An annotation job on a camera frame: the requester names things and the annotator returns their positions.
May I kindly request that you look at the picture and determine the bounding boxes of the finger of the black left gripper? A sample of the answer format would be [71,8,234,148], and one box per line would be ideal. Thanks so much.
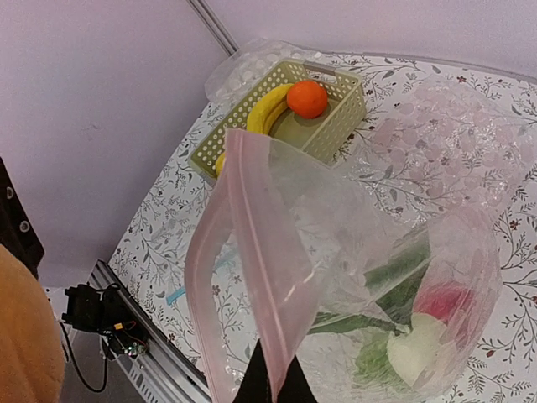
[0,160,44,280]

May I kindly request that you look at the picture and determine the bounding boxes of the clear blue-zipper zip bag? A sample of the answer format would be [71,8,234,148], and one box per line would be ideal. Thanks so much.
[165,244,238,308]

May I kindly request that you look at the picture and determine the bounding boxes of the bubble wrap sheet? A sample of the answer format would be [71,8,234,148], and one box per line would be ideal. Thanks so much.
[205,39,322,103]

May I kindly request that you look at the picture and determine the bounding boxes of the red toy apple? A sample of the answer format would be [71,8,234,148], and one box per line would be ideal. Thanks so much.
[413,281,476,333]

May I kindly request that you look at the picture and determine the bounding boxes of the aluminium front rail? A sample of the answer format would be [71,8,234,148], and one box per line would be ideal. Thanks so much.
[90,260,211,402]

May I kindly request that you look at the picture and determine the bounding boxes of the yellow toy lemon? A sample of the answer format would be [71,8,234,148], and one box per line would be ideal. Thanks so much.
[215,153,226,177]

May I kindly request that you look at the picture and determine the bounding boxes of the floral patterned table mat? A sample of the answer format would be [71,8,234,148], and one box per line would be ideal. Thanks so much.
[108,55,536,402]

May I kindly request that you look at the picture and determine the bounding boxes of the cream perforated plastic basket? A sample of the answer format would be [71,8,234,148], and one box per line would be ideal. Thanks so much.
[189,59,366,185]

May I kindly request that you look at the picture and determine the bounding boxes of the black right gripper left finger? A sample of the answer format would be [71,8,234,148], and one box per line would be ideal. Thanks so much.
[241,342,271,403]

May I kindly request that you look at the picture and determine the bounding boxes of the yellow toy banana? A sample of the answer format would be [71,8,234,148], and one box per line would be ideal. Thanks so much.
[247,84,293,134]

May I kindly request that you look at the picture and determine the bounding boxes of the aluminium left corner post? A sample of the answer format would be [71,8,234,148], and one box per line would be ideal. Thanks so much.
[187,0,238,56]

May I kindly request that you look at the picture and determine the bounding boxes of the orange toy orange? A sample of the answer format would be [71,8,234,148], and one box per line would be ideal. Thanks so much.
[286,80,328,119]

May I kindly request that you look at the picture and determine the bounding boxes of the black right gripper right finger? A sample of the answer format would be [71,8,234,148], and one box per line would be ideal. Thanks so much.
[279,357,317,403]

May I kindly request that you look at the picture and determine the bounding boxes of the clear pink-zipper zip bag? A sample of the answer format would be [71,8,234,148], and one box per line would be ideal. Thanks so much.
[186,77,536,402]

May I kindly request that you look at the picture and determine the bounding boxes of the green toy grapes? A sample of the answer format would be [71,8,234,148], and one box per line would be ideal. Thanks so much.
[353,332,409,393]

